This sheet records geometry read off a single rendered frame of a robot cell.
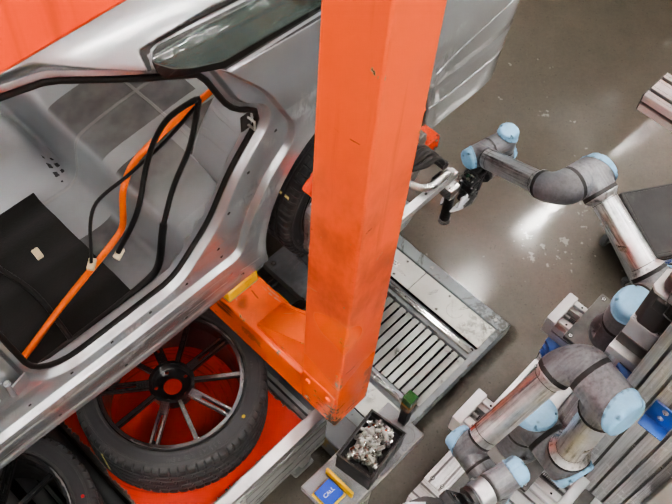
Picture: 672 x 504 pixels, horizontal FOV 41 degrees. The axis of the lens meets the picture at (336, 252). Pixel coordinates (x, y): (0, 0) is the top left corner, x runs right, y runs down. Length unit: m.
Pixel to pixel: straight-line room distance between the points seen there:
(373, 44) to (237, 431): 1.76
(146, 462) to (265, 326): 0.58
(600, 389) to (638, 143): 2.63
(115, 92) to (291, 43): 0.96
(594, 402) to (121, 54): 1.35
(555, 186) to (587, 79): 2.08
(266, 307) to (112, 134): 0.77
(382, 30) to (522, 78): 3.27
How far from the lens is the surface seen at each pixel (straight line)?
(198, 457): 3.01
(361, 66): 1.63
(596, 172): 2.89
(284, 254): 3.68
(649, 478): 2.77
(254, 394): 3.08
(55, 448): 3.10
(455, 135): 4.44
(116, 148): 3.03
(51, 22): 1.03
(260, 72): 2.34
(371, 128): 1.71
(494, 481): 2.25
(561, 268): 4.10
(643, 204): 3.99
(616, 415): 2.17
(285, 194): 2.88
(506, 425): 2.31
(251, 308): 3.03
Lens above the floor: 3.33
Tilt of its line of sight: 57 degrees down
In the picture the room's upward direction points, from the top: 6 degrees clockwise
